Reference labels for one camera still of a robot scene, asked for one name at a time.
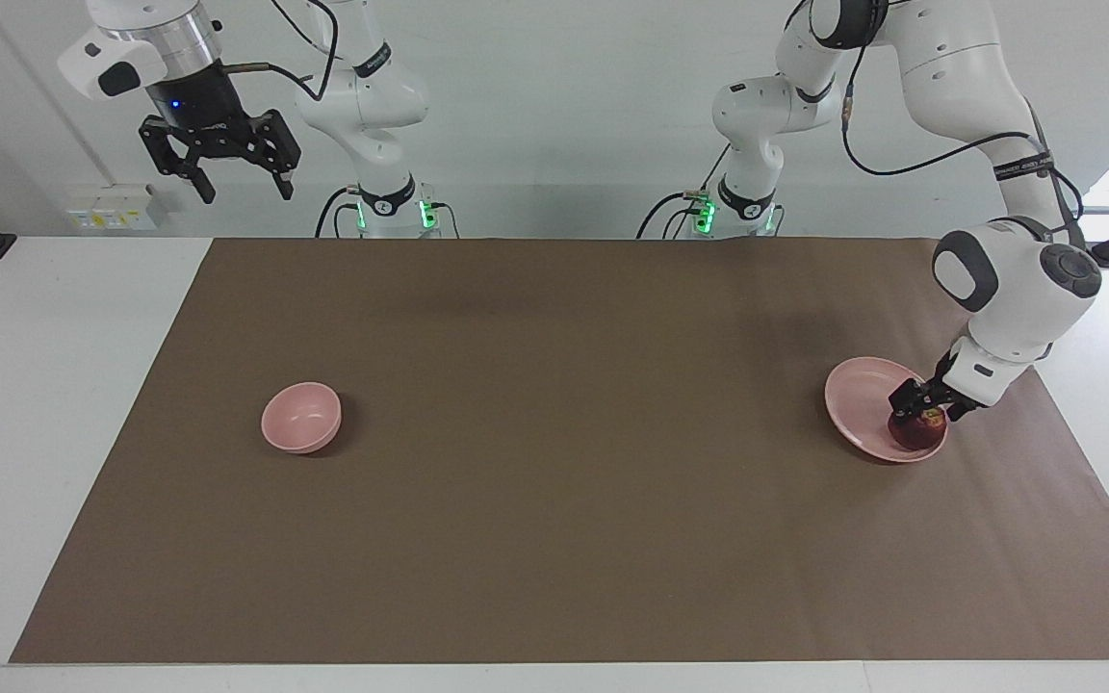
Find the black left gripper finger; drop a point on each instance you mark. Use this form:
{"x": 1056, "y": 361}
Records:
{"x": 959, "y": 411}
{"x": 911, "y": 395}

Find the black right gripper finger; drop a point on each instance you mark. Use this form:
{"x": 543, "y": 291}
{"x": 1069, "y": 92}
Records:
{"x": 280, "y": 149}
{"x": 169, "y": 144}

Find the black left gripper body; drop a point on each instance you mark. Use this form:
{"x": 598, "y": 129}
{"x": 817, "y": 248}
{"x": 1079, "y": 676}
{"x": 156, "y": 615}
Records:
{"x": 940, "y": 380}

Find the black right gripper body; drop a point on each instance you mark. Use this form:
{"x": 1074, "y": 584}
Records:
{"x": 198, "y": 101}

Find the dark red apple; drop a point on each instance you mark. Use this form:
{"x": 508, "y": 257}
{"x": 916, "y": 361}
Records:
{"x": 918, "y": 433}

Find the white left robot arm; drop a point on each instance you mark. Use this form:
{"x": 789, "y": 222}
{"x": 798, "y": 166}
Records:
{"x": 959, "y": 77}

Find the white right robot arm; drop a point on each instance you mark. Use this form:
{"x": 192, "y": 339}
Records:
{"x": 381, "y": 106}

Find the pink plate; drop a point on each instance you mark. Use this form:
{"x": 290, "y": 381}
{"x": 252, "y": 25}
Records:
{"x": 863, "y": 399}

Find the pink bowl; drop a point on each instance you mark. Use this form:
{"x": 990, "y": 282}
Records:
{"x": 299, "y": 419}

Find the brown paper mat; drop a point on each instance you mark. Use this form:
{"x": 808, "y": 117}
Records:
{"x": 564, "y": 481}

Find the white wall socket box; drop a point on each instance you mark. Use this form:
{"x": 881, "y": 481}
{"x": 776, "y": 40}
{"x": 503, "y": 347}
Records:
{"x": 116, "y": 207}

